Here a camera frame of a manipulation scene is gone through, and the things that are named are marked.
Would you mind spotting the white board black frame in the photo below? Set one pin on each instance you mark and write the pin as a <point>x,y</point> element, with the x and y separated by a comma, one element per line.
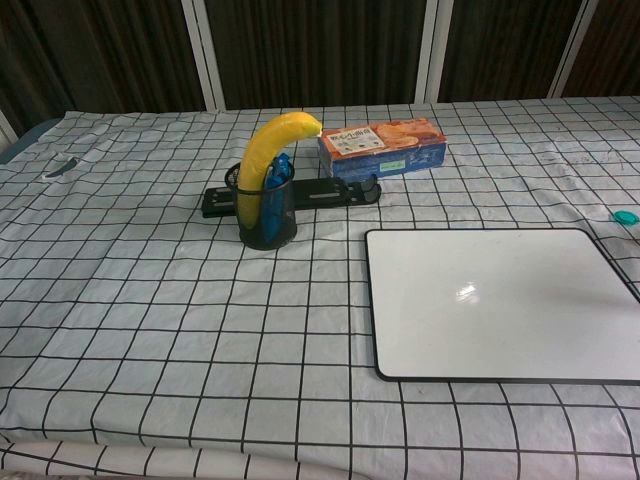
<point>495,305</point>

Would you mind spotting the orange blue biscuit box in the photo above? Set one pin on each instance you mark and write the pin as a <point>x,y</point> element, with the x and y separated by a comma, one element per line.
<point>385,147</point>

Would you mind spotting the black mesh pen holder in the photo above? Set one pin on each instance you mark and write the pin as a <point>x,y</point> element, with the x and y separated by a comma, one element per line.
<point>267,220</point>

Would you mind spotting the blue plastic toy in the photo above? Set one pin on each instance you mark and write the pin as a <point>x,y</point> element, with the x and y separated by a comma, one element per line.
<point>276,192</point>

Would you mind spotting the dark brown curtain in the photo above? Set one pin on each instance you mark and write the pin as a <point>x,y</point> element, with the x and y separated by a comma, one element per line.
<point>320,50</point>

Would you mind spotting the white window frame post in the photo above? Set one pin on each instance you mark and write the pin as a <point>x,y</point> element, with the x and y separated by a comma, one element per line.
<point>202,52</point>
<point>572,47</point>
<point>427,50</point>

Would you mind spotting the yellow toy banana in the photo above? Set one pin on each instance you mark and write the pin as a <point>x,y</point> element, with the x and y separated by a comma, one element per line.
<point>262,150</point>

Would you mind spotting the white black grid tablecloth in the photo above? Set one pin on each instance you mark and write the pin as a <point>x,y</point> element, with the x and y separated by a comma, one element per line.
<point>150,325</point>

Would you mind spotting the teal round cap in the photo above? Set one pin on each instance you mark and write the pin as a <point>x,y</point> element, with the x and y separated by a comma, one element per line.
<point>625,217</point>

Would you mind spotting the black flat metal bracket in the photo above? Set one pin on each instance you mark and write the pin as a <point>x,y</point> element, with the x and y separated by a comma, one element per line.
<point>330,192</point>

